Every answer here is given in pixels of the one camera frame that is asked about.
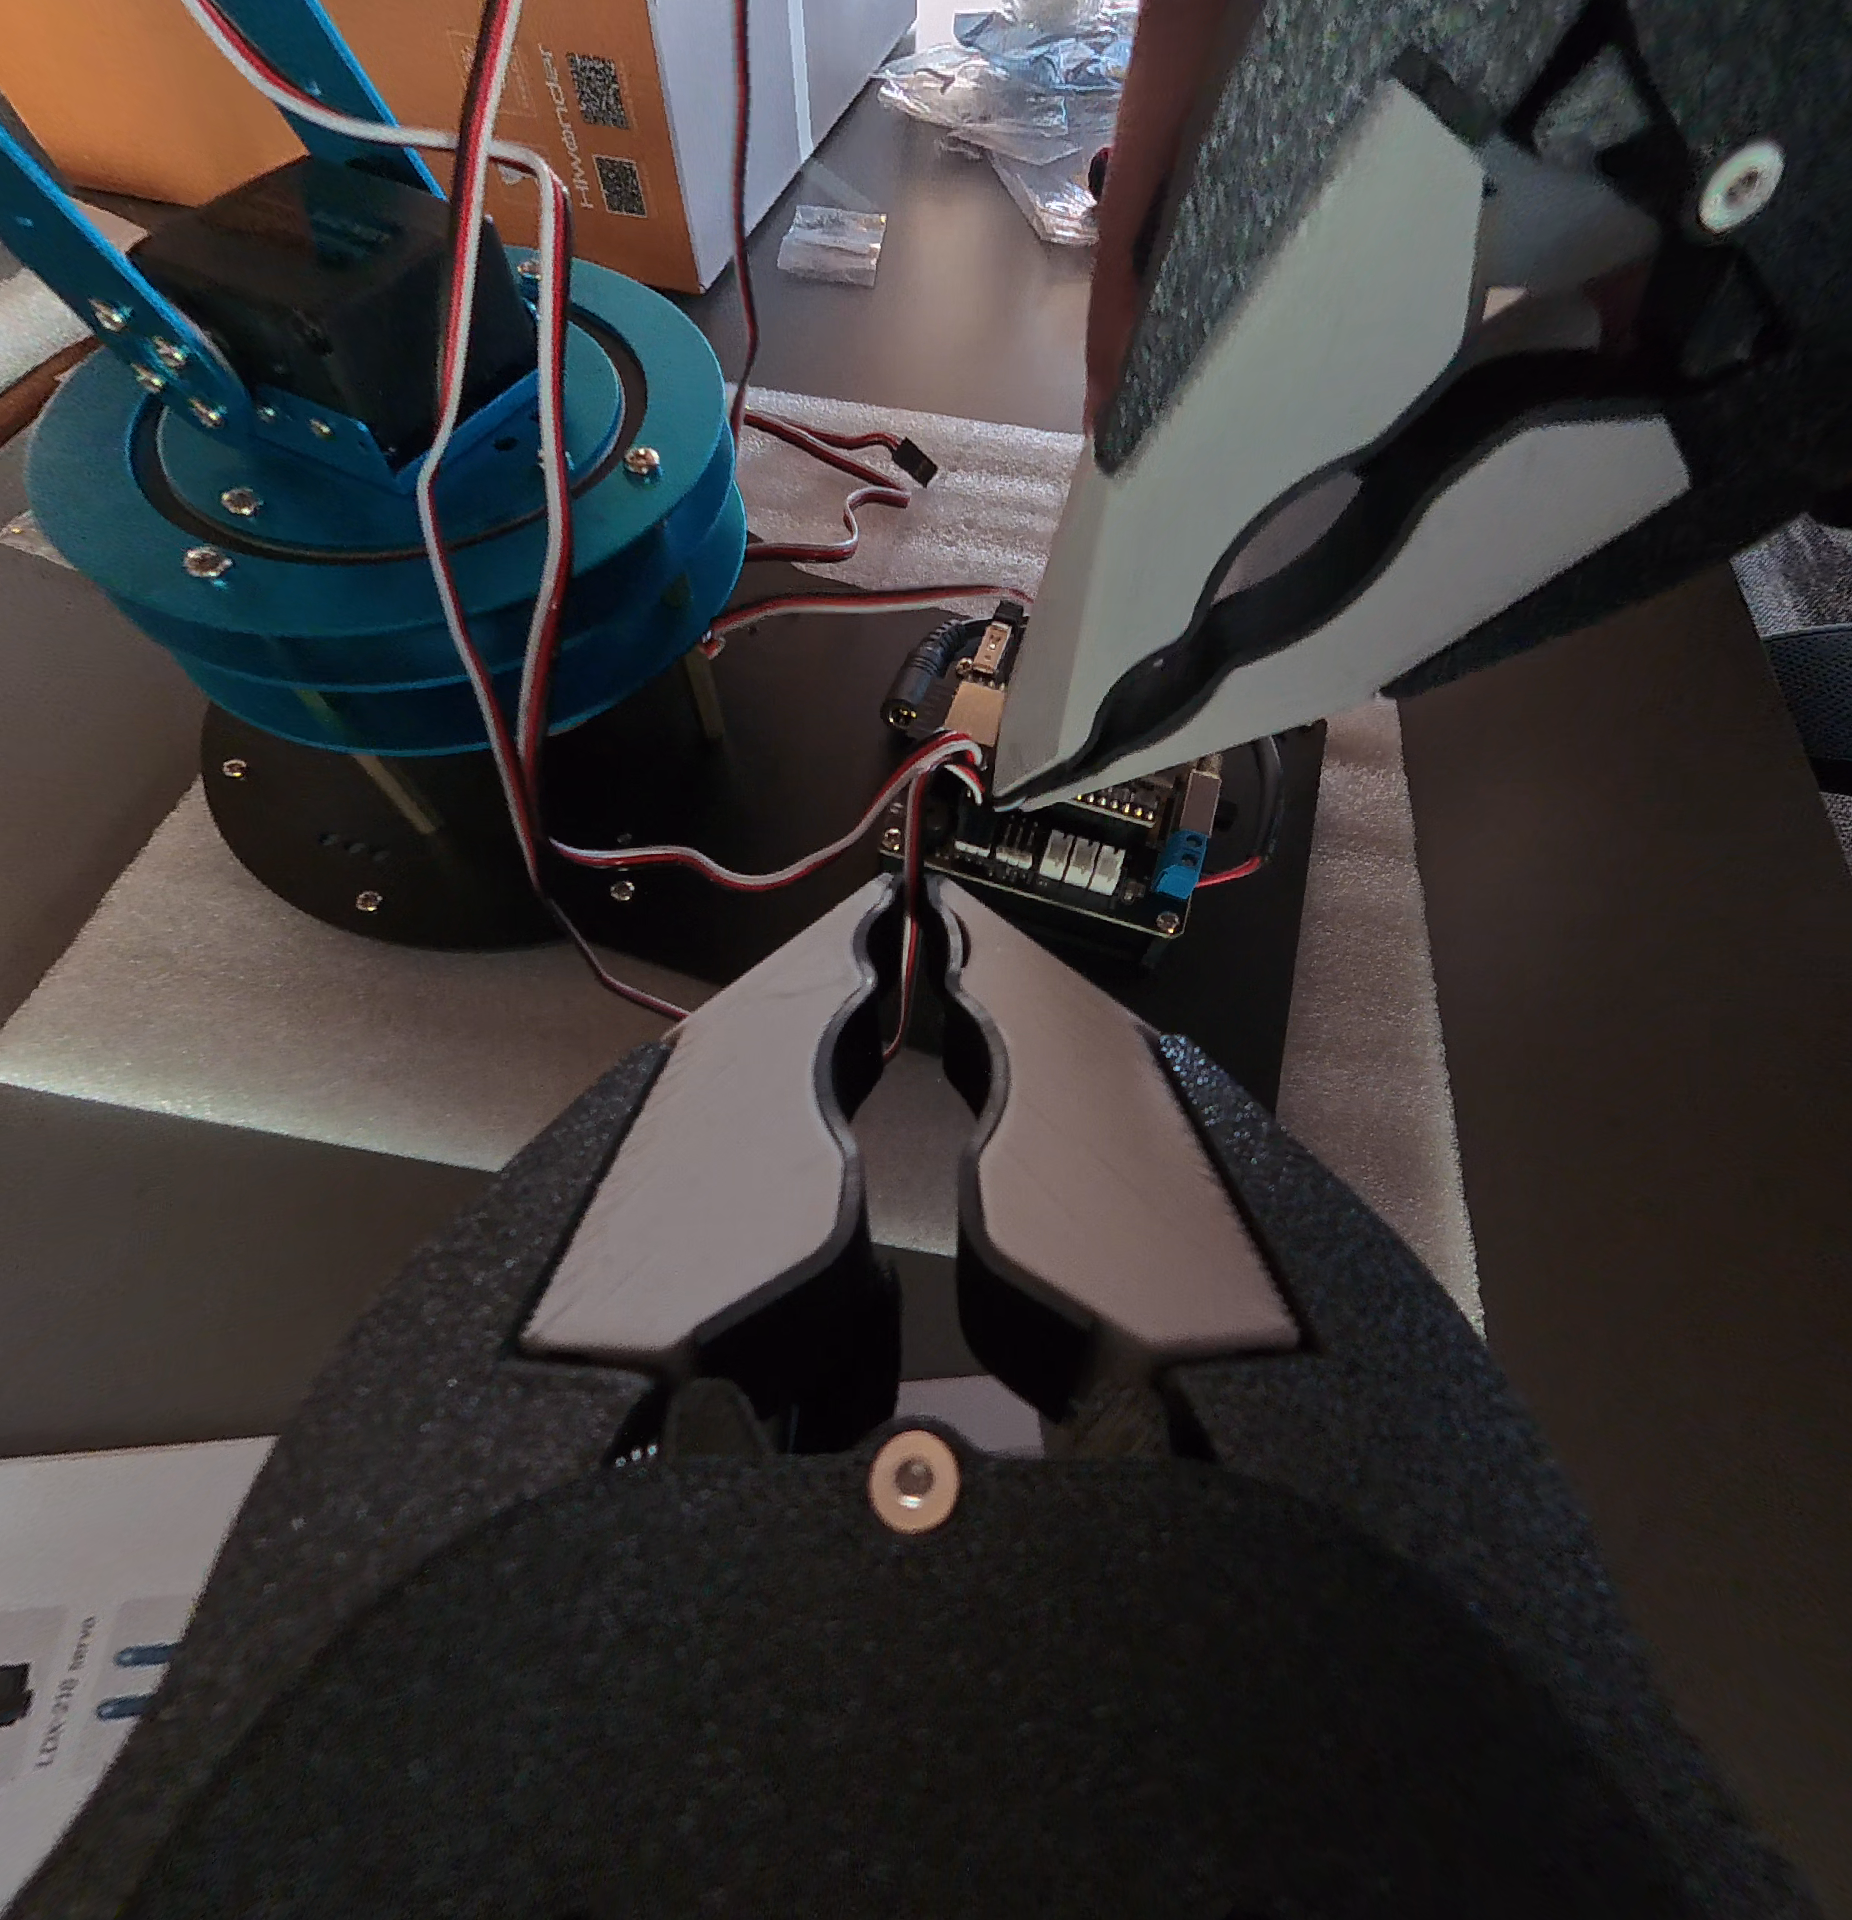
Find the open instruction booklet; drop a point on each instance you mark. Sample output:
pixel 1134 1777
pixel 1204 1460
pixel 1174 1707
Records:
pixel 57 1530

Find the orange white cardboard box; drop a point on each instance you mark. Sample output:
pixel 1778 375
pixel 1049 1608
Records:
pixel 193 90

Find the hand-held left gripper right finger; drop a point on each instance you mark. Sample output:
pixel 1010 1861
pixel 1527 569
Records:
pixel 1120 1200

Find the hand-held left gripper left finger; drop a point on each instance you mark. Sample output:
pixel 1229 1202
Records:
pixel 700 1200

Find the control circuit board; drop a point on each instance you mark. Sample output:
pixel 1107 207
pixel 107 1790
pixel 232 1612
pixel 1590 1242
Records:
pixel 1107 884

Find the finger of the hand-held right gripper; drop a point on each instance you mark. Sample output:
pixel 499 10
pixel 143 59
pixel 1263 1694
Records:
pixel 1527 541
pixel 1271 392

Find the white foam sheet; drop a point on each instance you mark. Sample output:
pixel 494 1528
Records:
pixel 193 977

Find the small clear parts bag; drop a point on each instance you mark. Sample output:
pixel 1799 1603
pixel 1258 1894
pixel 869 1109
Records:
pixel 831 242

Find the crumpled clear plastic bag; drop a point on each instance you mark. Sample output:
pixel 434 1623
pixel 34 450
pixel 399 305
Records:
pixel 1002 90

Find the blue toy robot arm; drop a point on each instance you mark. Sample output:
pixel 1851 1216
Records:
pixel 415 497

